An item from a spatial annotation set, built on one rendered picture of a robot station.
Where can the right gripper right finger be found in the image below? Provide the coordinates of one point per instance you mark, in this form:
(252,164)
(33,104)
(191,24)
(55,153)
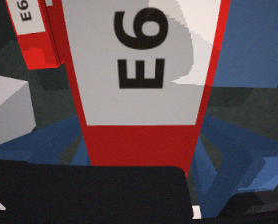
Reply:
(250,164)

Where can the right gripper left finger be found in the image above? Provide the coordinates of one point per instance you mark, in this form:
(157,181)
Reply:
(44,146)

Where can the blue rectangular platform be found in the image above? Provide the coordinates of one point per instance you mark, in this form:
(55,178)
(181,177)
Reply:
(249,50)

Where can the red box with white e6013 label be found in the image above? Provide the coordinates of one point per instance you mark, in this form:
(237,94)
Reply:
(36,31)

